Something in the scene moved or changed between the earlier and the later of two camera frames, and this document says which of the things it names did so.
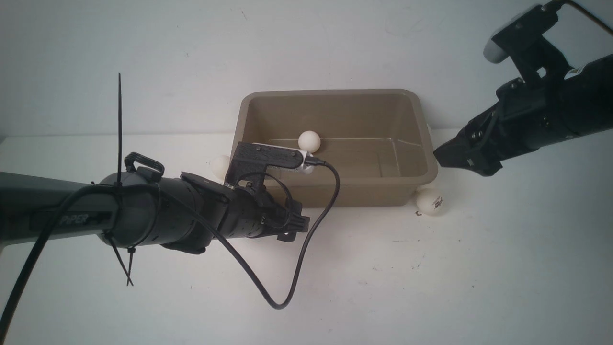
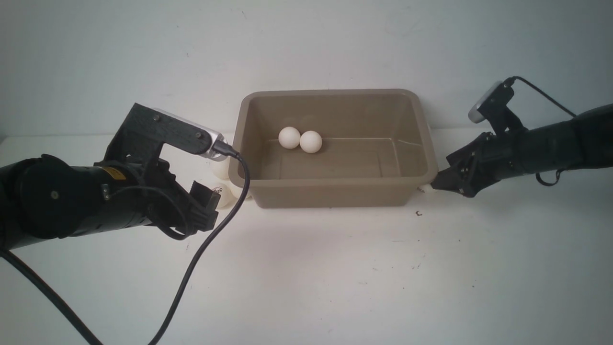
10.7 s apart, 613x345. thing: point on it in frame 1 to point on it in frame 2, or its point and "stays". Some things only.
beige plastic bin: x=377 y=140 stays
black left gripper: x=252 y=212 to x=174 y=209
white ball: x=220 y=166 stays
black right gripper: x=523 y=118 to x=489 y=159
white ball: x=309 y=141 stays
